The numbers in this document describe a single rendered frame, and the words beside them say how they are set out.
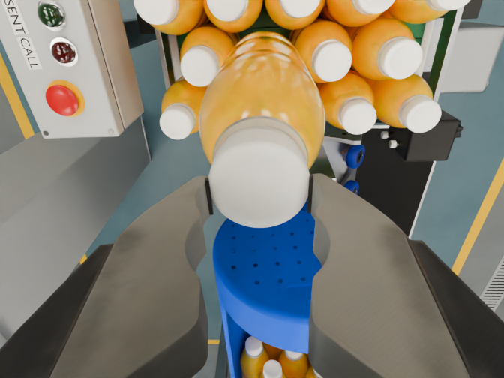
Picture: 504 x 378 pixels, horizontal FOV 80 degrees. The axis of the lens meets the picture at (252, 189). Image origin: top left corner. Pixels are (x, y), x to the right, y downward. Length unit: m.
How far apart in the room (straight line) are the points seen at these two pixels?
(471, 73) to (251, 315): 0.57
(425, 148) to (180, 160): 1.33
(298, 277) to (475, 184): 1.70
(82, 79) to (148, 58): 1.15
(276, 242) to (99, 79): 0.32
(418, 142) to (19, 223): 0.90
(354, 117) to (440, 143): 0.22
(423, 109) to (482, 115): 1.45
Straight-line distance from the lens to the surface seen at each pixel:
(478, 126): 1.87
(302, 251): 0.47
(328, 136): 0.56
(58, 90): 0.42
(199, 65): 0.36
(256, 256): 0.46
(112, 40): 0.45
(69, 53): 0.40
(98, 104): 0.42
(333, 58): 0.36
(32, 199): 0.99
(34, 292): 1.03
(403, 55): 0.38
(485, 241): 2.37
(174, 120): 0.38
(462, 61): 0.70
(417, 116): 0.41
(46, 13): 0.40
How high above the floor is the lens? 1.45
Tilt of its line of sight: 58 degrees down
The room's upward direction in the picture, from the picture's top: 176 degrees counter-clockwise
